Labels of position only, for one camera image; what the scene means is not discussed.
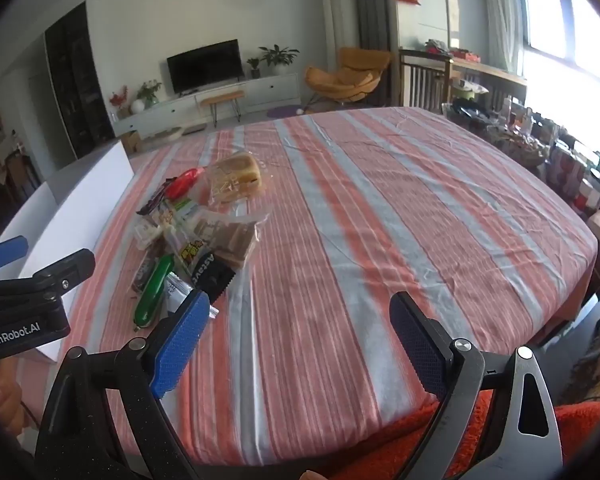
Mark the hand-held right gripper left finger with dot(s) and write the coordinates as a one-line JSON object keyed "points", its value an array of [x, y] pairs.
{"points": [[180, 345]]}

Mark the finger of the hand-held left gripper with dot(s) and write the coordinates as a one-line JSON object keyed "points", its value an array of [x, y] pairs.
{"points": [[60, 272], [2, 254]]}

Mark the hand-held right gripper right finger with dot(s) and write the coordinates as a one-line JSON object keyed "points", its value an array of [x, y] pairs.
{"points": [[420, 350]]}

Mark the small white snack packet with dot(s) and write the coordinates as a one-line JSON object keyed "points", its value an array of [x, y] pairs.
{"points": [[177, 292]]}

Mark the green sausage stick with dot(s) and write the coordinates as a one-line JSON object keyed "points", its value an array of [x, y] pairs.
{"points": [[152, 292]]}

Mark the white box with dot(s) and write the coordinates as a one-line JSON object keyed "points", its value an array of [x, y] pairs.
{"points": [[75, 200]]}

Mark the black snack packet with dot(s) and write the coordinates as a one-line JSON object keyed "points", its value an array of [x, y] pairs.
{"points": [[212, 277]]}

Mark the small yellow print packet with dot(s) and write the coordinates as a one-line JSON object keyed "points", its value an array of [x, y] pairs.
{"points": [[190, 255]]}

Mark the beige snack packet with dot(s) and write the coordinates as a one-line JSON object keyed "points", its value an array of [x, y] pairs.
{"points": [[147, 234]]}

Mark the clear bag of brown strips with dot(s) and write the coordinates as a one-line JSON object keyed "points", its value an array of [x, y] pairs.
{"points": [[230, 242]]}

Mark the brown chocolate bar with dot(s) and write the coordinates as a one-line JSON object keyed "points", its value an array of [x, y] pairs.
{"points": [[155, 199]]}

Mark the red sausage stick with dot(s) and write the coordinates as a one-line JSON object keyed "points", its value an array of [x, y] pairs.
{"points": [[182, 182]]}

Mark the bread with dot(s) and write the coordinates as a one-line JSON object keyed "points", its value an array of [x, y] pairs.
{"points": [[235, 175]]}

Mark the person's left hand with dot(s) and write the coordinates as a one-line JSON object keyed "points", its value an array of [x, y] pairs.
{"points": [[2, 402]]}

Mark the striped bed sheet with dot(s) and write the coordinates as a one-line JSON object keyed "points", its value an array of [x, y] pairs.
{"points": [[380, 210]]}

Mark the cardboard box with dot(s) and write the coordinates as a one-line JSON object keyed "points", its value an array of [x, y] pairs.
{"points": [[131, 141]]}

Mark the orange fluffy blanket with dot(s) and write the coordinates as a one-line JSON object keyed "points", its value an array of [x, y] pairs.
{"points": [[580, 430]]}

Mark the round white vase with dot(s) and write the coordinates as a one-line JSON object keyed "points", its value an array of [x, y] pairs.
{"points": [[137, 106]]}

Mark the red flowers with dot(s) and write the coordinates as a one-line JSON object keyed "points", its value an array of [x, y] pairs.
{"points": [[118, 97]]}

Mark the black shelf cabinet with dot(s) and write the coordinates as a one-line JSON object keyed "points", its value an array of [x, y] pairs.
{"points": [[77, 85]]}

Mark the green plant in vase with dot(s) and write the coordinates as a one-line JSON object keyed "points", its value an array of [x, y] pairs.
{"points": [[149, 91]]}

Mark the row of jars and bottles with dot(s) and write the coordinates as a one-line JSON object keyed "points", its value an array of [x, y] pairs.
{"points": [[540, 145]]}

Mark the wooden bench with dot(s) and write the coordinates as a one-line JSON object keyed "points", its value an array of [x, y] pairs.
{"points": [[222, 97]]}

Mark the black television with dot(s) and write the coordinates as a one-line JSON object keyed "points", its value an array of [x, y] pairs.
{"points": [[205, 66]]}

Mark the purple rug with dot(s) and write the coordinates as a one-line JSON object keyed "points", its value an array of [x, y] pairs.
{"points": [[282, 111]]}

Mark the white television cabinet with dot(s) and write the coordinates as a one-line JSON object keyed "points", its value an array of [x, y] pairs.
{"points": [[275, 91]]}

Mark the orange lounge chair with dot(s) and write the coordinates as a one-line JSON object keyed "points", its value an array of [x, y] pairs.
{"points": [[350, 77]]}

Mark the small potted plant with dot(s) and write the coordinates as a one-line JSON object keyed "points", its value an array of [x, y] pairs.
{"points": [[254, 66]]}

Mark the wooden table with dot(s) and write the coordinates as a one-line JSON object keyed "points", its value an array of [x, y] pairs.
{"points": [[490, 72]]}

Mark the large potted plant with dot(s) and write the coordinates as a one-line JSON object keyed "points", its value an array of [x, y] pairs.
{"points": [[279, 57]]}

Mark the white curtain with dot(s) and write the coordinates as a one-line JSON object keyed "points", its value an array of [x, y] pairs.
{"points": [[500, 15]]}

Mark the white tower air conditioner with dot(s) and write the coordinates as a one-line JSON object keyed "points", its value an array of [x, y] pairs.
{"points": [[337, 15]]}

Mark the grey curtain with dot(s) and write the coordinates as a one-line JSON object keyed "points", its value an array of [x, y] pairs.
{"points": [[375, 5]]}

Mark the window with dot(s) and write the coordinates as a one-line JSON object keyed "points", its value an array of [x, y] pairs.
{"points": [[555, 20]]}

